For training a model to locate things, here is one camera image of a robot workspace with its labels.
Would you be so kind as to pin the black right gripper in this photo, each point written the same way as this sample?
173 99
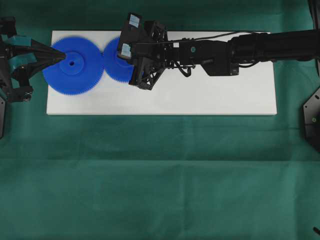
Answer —
160 52

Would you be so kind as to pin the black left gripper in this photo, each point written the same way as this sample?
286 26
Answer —
28 58

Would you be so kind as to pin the small blue gear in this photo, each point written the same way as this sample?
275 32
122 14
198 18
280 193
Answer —
116 68

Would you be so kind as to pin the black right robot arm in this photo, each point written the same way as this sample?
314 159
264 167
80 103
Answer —
246 48

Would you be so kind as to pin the large blue gear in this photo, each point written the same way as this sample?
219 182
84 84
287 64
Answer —
81 69

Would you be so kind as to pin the white rectangular board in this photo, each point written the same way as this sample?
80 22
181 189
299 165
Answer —
251 92

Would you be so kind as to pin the green table cloth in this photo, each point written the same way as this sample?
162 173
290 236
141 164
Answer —
161 177

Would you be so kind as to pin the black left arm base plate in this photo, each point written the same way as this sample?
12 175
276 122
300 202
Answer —
2 116

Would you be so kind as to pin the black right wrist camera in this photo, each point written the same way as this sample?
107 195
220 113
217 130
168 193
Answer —
220 67

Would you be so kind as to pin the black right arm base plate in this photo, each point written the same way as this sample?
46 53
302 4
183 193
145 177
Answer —
311 113

